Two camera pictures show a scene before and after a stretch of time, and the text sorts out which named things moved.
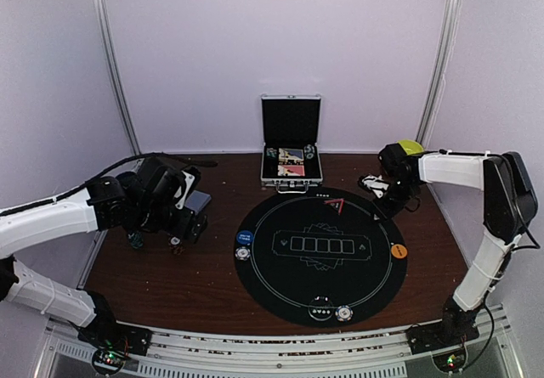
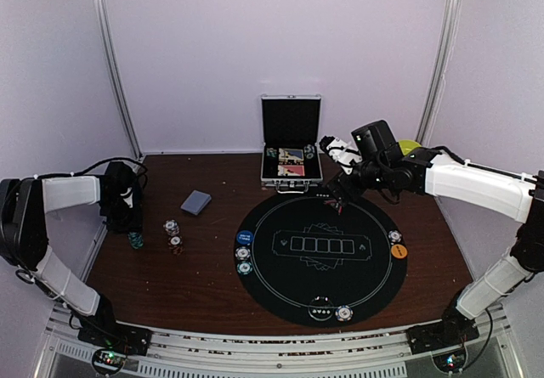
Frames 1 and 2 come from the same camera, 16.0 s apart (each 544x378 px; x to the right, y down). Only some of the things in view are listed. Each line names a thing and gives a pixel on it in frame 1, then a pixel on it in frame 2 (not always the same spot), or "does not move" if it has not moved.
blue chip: x=343 y=313 does not move
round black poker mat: x=320 y=257 does not move
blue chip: x=242 y=253 does not move
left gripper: x=196 y=227 -> x=133 y=225
